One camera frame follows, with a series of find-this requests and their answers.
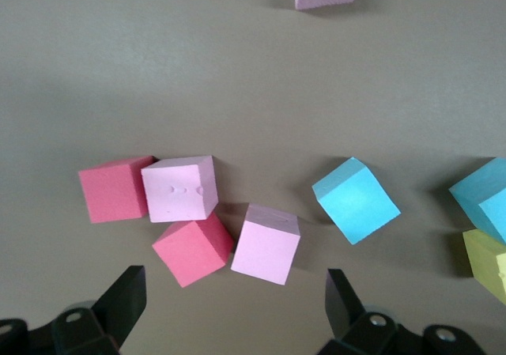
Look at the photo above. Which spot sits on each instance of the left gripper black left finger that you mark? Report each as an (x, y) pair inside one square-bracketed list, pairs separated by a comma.
[(118, 307)]

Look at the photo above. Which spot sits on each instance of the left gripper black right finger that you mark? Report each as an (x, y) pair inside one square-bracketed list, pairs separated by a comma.
[(344, 311)]

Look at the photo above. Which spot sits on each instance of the red foam cube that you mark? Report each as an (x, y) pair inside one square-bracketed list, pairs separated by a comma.
[(110, 191), (189, 252)]

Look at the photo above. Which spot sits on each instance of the blue foam cube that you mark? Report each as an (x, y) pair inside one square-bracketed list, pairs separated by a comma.
[(356, 202), (486, 197)]

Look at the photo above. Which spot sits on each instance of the dented pink foam cube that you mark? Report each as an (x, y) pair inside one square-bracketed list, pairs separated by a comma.
[(178, 197)]

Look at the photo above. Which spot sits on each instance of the yellow foam cube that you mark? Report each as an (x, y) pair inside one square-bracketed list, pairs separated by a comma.
[(486, 268)]

